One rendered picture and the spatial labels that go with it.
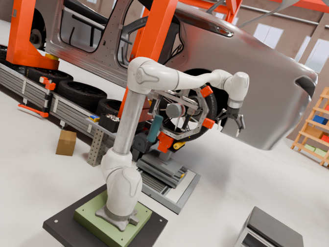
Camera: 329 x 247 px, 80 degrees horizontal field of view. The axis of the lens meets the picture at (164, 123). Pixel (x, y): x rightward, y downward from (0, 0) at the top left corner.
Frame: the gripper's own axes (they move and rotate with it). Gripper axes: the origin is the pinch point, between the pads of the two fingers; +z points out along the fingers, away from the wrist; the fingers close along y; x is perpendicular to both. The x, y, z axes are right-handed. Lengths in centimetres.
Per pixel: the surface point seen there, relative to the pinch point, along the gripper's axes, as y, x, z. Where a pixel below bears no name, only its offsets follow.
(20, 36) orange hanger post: 284, 1, -25
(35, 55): 291, -12, 3
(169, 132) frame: 58, -14, 37
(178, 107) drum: 50, -15, 5
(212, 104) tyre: 29, -42, 7
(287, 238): -62, 3, 71
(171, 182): 42, 3, 83
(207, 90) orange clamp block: 34, -38, -7
